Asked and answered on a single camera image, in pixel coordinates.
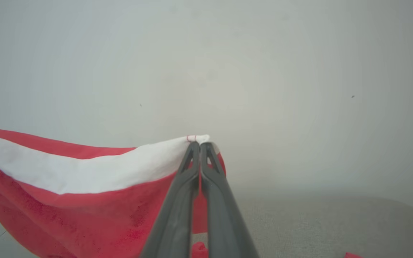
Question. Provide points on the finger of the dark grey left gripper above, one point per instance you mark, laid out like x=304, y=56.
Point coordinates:
x=224, y=222
x=172, y=222

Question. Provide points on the red shorts with white stripe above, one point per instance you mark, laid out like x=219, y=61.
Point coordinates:
x=84, y=200

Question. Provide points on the red white basketball jersey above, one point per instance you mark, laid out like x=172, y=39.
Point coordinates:
x=353, y=256

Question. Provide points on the grey fabric sofa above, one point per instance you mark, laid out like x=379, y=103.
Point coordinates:
x=317, y=229

